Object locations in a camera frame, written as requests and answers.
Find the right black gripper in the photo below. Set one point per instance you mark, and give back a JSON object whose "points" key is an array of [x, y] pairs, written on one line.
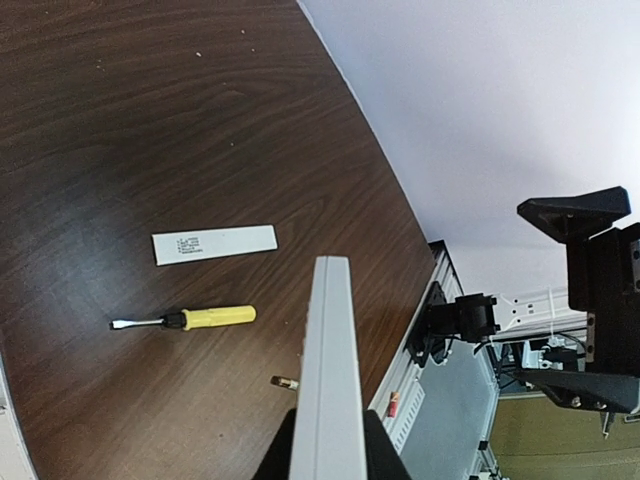
{"points": [[603, 282]]}

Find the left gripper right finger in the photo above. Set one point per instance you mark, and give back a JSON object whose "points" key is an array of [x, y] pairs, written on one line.
{"points": [[383, 462]]}

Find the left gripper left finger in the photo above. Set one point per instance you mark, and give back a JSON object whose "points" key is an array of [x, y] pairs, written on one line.
{"points": [[276, 462]]}

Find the white air conditioner remote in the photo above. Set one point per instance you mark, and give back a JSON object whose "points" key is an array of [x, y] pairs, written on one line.
{"points": [[328, 439]]}

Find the yellow handled screwdriver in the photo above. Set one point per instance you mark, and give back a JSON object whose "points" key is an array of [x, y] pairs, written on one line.
{"points": [[187, 320]]}

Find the white battery cover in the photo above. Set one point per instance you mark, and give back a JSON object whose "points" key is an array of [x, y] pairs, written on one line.
{"points": [[187, 246]]}

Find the red yellow battery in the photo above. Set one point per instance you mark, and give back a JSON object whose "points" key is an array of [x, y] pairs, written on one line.
{"points": [[393, 404]]}

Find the gold white battery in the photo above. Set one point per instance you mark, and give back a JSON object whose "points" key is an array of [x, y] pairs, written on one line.
{"points": [[284, 382]]}

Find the curved aluminium front rail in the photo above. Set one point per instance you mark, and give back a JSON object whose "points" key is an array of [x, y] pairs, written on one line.
{"points": [[446, 413]]}

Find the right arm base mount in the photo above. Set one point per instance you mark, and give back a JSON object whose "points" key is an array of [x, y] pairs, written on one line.
{"points": [[439, 323]]}

